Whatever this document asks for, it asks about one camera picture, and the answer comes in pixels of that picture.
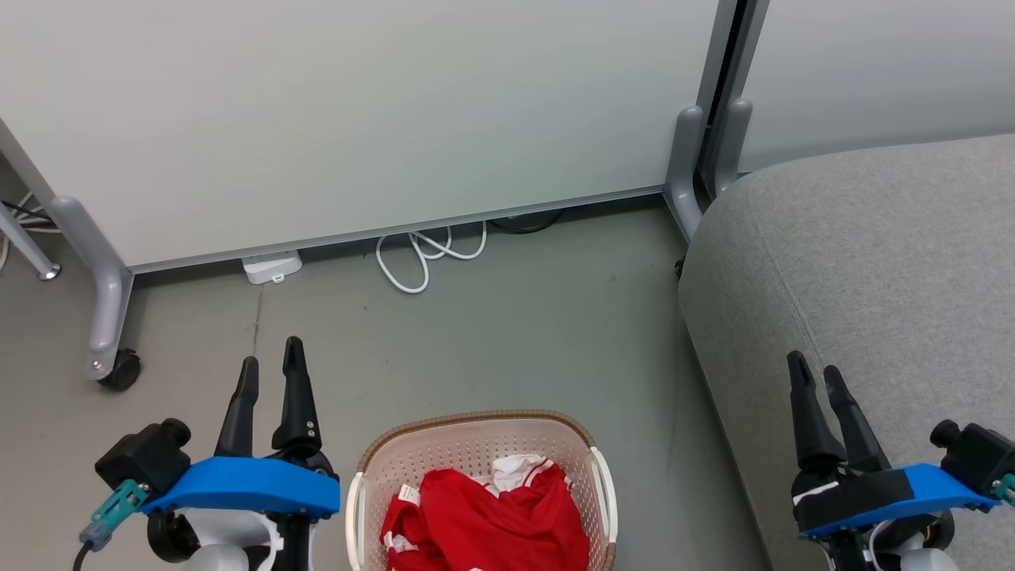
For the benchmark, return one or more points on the large white partition panel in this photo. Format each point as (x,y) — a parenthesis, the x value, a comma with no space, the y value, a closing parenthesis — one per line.
(357,119)

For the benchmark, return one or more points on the grey fabric sofa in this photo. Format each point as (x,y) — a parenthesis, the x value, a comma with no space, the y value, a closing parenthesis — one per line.
(872,277)

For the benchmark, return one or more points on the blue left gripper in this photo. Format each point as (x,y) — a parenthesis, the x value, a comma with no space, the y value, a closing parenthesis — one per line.
(246,484)

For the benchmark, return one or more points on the red shirt with white trim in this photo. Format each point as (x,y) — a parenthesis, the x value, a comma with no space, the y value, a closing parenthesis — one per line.
(492,523)

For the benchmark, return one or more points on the cream perforated laundry basket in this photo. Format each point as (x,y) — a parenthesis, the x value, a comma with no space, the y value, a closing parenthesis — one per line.
(468,444)

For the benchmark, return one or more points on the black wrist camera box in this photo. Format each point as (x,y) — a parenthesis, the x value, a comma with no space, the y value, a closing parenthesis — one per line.
(143,460)
(979,456)

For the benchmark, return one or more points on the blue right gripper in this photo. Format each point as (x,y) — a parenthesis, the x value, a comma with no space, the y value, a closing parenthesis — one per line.
(888,496)

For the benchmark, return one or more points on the grey partition leg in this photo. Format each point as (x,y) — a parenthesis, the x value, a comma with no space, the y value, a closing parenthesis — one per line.
(107,301)
(733,143)
(683,174)

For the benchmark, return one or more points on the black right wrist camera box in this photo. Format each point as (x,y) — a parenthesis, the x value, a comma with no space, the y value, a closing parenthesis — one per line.
(979,456)

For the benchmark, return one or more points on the black caster wheel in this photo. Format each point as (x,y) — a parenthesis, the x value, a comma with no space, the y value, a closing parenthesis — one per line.
(124,371)
(679,268)

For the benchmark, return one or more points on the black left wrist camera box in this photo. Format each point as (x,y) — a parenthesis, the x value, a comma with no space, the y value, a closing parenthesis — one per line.
(143,460)

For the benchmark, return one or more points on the thin grey metal table leg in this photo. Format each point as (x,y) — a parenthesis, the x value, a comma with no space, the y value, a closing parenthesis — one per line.
(24,242)

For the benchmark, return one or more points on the white power strip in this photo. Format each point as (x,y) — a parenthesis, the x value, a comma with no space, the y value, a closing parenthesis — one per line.
(272,266)

